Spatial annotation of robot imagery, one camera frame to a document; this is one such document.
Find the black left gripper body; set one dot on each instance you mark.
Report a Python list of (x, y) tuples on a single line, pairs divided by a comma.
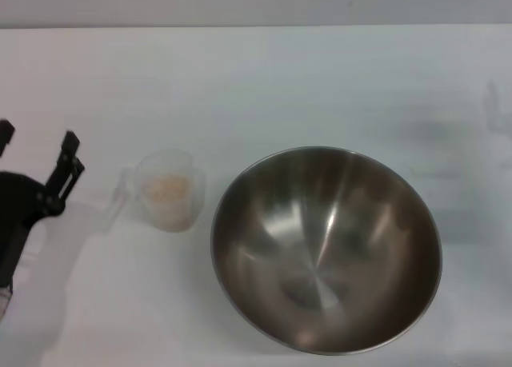
[(20, 207)]

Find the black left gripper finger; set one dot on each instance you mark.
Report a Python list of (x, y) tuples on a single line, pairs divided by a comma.
[(69, 155), (5, 133)]

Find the white rice grains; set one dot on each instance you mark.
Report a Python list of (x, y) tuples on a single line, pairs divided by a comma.
[(167, 188)]

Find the stainless steel mixing bowl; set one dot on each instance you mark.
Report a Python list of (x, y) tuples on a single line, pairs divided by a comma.
[(326, 255)]

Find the clear plastic measuring cup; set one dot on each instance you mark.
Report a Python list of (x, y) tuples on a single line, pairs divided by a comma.
[(172, 211)]

